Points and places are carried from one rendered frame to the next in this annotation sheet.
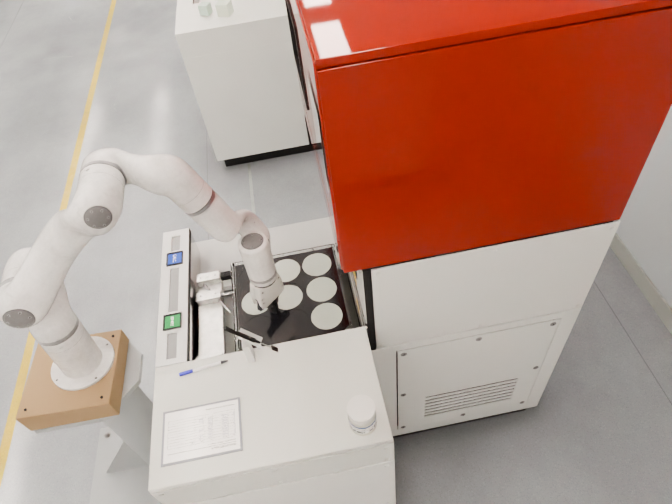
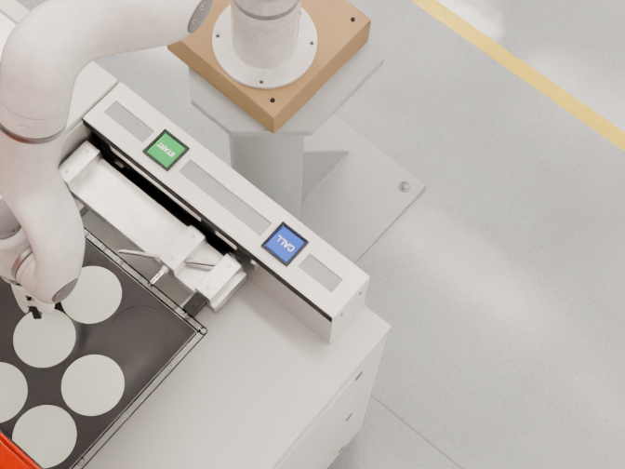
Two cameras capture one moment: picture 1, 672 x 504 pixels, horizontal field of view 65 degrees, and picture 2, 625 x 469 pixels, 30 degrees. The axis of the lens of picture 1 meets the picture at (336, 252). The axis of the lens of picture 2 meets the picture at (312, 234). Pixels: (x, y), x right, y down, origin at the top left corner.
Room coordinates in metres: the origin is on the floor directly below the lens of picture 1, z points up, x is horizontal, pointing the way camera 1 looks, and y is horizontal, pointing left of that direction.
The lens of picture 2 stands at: (1.70, 0.03, 2.71)
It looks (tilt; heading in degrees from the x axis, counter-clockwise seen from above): 67 degrees down; 130
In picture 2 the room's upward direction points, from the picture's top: 4 degrees clockwise
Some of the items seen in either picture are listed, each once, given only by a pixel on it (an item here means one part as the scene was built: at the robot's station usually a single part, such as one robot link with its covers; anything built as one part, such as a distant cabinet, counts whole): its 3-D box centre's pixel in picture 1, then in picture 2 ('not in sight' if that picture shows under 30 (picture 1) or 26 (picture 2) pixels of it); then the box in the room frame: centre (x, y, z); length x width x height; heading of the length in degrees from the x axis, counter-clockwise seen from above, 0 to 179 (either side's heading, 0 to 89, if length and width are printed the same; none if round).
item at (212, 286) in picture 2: (208, 278); (219, 278); (1.16, 0.45, 0.89); 0.08 x 0.03 x 0.03; 94
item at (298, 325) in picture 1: (289, 295); (44, 342); (1.04, 0.17, 0.90); 0.34 x 0.34 x 0.01; 4
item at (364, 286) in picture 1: (342, 216); not in sight; (1.25, -0.04, 1.02); 0.82 x 0.03 x 0.40; 4
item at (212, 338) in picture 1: (212, 321); (151, 229); (1.01, 0.44, 0.87); 0.36 x 0.08 x 0.03; 4
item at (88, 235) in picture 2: (234, 306); (122, 263); (1.03, 0.35, 0.90); 0.38 x 0.01 x 0.01; 4
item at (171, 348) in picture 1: (180, 302); (224, 212); (1.08, 0.54, 0.89); 0.55 x 0.09 x 0.14; 4
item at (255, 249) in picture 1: (256, 255); (14, 239); (1.00, 0.22, 1.17); 0.09 x 0.08 x 0.13; 0
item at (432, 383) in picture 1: (433, 301); not in sight; (1.27, -0.38, 0.41); 0.82 x 0.71 x 0.82; 4
